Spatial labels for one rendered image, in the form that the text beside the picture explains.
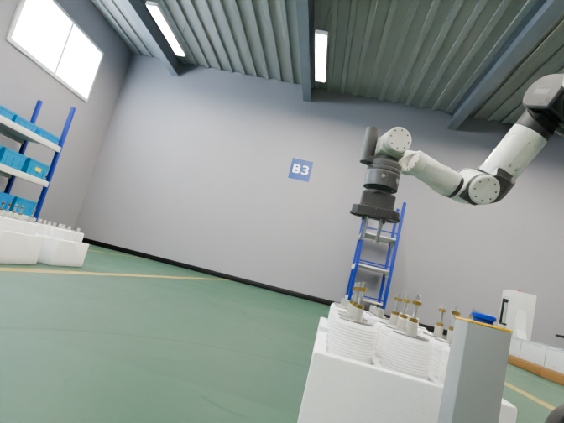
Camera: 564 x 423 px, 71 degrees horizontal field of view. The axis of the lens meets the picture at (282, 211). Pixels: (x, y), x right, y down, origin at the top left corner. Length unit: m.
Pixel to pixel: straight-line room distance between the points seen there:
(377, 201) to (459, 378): 0.47
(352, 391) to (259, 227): 6.59
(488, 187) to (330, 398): 0.65
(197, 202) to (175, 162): 0.93
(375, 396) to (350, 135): 7.07
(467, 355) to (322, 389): 0.29
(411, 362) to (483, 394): 0.18
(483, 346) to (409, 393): 0.19
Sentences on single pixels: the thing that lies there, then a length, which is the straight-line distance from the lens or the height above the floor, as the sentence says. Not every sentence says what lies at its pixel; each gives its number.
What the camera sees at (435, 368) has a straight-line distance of 1.04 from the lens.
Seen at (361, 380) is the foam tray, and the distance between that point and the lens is 0.86.
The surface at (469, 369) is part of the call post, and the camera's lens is 0.75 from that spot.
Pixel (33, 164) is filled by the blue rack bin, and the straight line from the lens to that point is 6.33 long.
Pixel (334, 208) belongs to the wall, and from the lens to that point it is 7.35.
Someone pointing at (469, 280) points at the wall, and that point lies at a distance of 7.69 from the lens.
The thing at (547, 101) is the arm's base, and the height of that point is 0.86.
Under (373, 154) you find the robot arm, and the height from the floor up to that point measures 0.67.
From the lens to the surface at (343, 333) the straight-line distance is 0.88.
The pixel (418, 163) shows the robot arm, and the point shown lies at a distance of 1.10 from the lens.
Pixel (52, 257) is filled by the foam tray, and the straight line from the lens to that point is 3.11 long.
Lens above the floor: 0.31
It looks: 9 degrees up
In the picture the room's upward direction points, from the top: 14 degrees clockwise
